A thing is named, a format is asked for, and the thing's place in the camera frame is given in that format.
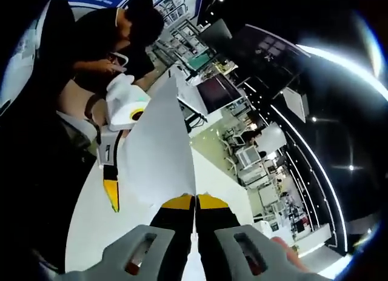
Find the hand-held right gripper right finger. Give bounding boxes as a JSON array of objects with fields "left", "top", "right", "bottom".
[{"left": 195, "top": 194, "right": 328, "bottom": 281}]

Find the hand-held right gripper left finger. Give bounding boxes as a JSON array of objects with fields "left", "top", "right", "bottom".
[{"left": 57, "top": 194, "right": 195, "bottom": 281}]

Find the white printing paper sheet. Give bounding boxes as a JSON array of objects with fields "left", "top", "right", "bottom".
[{"left": 121, "top": 76, "right": 196, "bottom": 209}]

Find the person's left hand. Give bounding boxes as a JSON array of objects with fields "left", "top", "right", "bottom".
[{"left": 86, "top": 93, "right": 107, "bottom": 124}]

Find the person's right hand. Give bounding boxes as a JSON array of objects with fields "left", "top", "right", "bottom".
[{"left": 269, "top": 236, "right": 307, "bottom": 272}]

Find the white curved object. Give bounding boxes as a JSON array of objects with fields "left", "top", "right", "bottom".
[{"left": 108, "top": 51, "right": 129, "bottom": 73}]

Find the white table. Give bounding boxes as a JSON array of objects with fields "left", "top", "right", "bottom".
[{"left": 65, "top": 141, "right": 264, "bottom": 281}]

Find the green board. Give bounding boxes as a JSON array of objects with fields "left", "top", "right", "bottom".
[{"left": 187, "top": 49, "right": 212, "bottom": 70}]

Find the white office chair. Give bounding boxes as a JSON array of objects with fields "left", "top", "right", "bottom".
[{"left": 235, "top": 146, "right": 262, "bottom": 170}]

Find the dark computer monitor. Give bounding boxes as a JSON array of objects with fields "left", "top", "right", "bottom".
[{"left": 199, "top": 19, "right": 233, "bottom": 53}]

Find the black hanging display panel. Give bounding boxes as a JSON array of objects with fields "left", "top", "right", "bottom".
[{"left": 233, "top": 24, "right": 312, "bottom": 93}]

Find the long linear ceiling light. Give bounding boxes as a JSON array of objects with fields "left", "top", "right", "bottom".
[{"left": 295, "top": 44, "right": 383, "bottom": 79}]

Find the blue white wall poster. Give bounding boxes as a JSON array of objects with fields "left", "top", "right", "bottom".
[{"left": 60, "top": 0, "right": 207, "bottom": 24}]

